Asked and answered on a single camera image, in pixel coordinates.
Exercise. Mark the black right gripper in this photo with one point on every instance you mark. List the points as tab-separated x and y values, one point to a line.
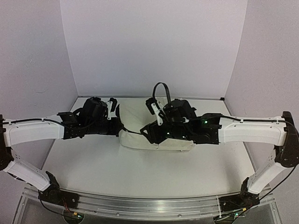
150	131

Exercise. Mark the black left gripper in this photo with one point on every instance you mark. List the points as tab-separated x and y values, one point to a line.
115	130

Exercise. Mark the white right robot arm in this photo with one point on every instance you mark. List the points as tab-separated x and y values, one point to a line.
279	131

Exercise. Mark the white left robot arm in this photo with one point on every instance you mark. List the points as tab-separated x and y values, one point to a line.
29	132

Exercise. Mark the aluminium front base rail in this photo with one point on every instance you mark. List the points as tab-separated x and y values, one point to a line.
145	209

